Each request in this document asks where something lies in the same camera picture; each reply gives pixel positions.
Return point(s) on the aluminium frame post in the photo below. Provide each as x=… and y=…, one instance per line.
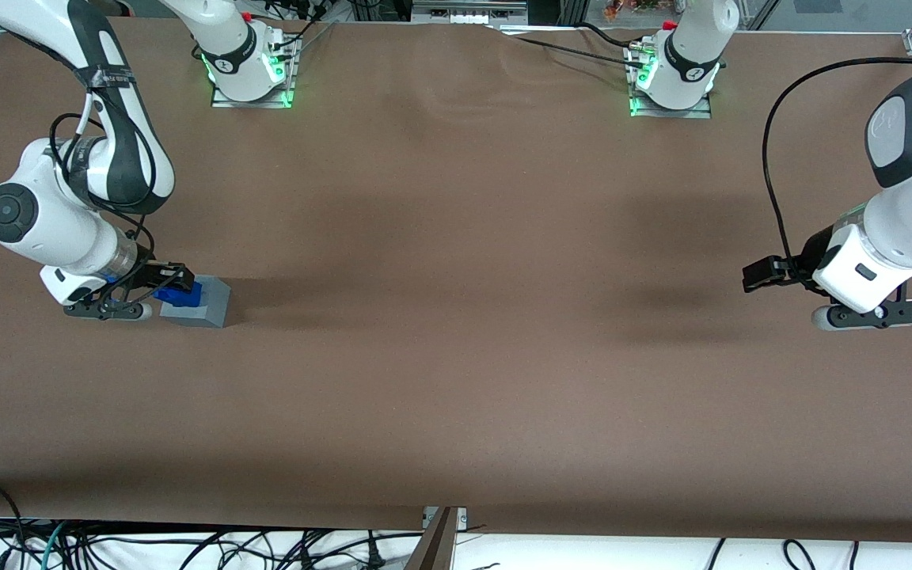
x=434, y=546

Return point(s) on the gray square base block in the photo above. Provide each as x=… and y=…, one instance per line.
x=214, y=305

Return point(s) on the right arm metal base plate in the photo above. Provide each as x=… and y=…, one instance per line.
x=254, y=100

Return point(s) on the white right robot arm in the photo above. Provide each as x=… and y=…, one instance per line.
x=44, y=222

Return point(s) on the white power strip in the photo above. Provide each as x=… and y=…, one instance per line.
x=468, y=12

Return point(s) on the blue plastic part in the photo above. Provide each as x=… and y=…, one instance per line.
x=183, y=297

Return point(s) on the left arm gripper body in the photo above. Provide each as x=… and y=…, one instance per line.
x=815, y=251

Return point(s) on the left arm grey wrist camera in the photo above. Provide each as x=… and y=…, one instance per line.
x=883, y=314

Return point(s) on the metal frame bracket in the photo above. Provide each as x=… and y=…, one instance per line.
x=462, y=516

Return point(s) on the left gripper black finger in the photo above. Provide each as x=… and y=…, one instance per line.
x=763, y=275
x=790, y=260

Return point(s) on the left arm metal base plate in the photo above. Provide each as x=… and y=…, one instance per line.
x=701, y=111

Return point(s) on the brown table cover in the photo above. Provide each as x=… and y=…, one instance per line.
x=456, y=356

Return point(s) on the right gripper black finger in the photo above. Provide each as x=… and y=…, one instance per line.
x=175, y=275
x=143, y=291

